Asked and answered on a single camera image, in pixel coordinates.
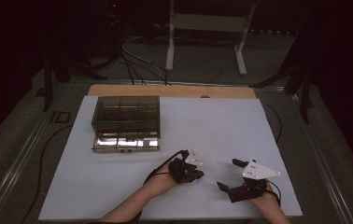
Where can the person's left hand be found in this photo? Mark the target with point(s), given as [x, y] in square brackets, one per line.
[162, 182]

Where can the wooden table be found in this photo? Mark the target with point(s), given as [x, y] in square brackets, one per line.
[165, 91]

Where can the person's right hand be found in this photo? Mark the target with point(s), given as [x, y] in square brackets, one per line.
[263, 202]

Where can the white board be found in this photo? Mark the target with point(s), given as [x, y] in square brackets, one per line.
[177, 124]

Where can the power strip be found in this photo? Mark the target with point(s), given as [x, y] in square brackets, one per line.
[268, 31]

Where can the black floor bracket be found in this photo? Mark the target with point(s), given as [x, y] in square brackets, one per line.
[61, 112]

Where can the white metal stand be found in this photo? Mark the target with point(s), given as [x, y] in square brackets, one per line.
[208, 22]

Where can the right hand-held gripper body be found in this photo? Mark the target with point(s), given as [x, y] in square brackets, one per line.
[246, 189]

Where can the smoky transparent drawer box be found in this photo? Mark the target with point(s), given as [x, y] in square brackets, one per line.
[124, 113]

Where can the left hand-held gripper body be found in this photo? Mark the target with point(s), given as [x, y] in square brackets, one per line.
[182, 171]

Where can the black stand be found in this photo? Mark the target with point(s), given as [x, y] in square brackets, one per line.
[47, 90]
[305, 99]

